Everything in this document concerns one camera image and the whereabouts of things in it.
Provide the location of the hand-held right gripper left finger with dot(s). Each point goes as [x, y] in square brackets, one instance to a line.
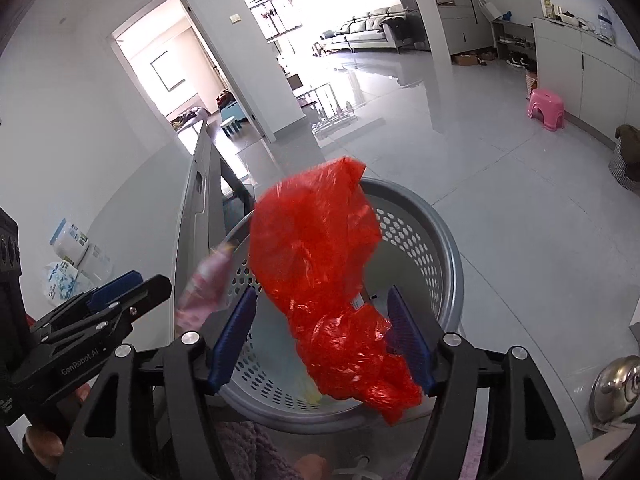
[235, 335]

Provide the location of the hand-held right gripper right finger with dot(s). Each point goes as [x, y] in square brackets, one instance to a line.
[407, 332]

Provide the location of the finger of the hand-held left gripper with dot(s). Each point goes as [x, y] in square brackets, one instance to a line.
[115, 284]
[145, 295]

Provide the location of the pink snack packet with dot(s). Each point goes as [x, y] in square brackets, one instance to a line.
[205, 280]

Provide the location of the grey perforated plastic basket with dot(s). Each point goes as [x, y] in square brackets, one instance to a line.
[425, 260]

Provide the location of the red plastic bag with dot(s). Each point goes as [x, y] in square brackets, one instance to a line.
[320, 260]

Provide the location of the person's left hand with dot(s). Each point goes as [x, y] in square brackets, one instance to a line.
[42, 445]

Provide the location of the white blue tissue pack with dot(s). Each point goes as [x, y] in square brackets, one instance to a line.
[60, 282]

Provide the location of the white jar with blue lid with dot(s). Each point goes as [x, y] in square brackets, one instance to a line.
[67, 245]

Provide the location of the purple fleece clothing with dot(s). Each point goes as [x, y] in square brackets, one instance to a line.
[250, 447]

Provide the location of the bed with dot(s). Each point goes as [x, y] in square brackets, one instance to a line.
[187, 120]

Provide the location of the steel pot lid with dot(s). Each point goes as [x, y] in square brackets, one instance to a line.
[617, 385]

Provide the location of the bedroom window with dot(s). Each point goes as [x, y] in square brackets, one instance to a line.
[167, 72]

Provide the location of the pink plastic stool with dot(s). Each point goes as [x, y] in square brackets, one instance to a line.
[546, 107]

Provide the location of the orange small bin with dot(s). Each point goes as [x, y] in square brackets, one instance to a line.
[531, 85]

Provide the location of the checkered laundry basket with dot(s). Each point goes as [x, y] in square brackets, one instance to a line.
[625, 160]

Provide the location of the cardboard box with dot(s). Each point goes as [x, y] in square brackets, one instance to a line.
[465, 59]

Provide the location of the grey sofa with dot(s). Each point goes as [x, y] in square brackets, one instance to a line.
[370, 27]

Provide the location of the shoe rack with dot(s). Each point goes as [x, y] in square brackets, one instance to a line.
[515, 42]

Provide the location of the ceiling clothes rack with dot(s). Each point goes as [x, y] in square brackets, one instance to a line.
[275, 10]

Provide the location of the white sideboard cabinet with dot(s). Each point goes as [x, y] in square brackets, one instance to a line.
[590, 75]

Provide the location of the tall white shelf cabinet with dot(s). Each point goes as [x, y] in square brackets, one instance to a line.
[465, 10]

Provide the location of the white paper bag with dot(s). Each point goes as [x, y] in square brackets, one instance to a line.
[490, 9]

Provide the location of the clear water bottle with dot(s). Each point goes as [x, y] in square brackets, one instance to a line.
[606, 24]

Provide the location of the wall light switch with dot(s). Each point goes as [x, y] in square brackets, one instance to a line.
[235, 18]

